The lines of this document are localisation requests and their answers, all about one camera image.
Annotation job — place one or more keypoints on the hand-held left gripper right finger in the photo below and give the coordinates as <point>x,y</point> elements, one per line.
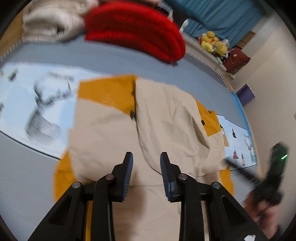
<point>165,176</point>

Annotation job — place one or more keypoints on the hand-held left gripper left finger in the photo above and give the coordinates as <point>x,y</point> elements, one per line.
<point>128,176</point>

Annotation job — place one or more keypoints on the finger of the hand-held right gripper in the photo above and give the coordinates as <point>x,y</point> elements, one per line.
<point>240,171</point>

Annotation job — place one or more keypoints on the beige and yellow hooded jacket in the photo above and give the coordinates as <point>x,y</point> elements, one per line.
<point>161,120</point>

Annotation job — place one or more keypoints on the person's right hand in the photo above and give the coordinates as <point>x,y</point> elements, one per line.
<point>263,215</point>

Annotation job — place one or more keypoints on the purple box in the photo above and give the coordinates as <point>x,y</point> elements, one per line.
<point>246,95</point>

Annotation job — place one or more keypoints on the maroon backpack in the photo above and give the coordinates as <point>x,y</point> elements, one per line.
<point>237,60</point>

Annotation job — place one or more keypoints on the bed with grey sheet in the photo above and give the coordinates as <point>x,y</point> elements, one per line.
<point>104,58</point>

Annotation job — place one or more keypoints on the yellow plush toy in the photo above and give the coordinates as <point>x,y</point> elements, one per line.
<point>208,41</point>
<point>221,48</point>

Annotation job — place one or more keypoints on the light blue printed blanket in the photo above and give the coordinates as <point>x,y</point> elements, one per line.
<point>23,92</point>

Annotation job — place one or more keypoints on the folded red quilt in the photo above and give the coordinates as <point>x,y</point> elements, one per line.
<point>134,25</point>

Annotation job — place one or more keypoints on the small white plush toy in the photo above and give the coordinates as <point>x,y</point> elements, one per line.
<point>183,25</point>

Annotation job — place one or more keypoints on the blue curtain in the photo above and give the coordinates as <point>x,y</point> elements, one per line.
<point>219,16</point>

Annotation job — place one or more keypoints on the folded white quilt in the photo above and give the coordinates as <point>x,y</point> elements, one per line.
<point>50,20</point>

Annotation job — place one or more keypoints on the wooden headboard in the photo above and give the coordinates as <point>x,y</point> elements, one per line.
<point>9,39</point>

